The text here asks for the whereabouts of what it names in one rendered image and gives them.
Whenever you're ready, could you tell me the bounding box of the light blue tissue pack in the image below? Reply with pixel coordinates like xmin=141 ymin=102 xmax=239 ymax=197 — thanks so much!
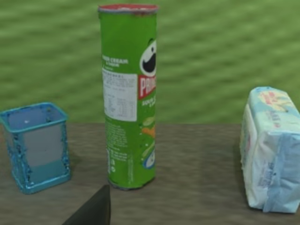
xmin=240 ymin=86 xmax=300 ymax=214

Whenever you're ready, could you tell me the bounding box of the green Pringles chips can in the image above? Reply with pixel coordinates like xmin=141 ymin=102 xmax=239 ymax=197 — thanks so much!
xmin=97 ymin=4 xmax=160 ymax=191

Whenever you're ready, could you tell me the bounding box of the blue square pen holder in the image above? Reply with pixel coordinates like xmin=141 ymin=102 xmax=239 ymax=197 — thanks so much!
xmin=0 ymin=101 xmax=71 ymax=195

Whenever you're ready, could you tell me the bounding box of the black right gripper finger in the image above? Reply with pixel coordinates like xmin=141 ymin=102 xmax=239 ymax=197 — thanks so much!
xmin=61 ymin=184 xmax=111 ymax=225

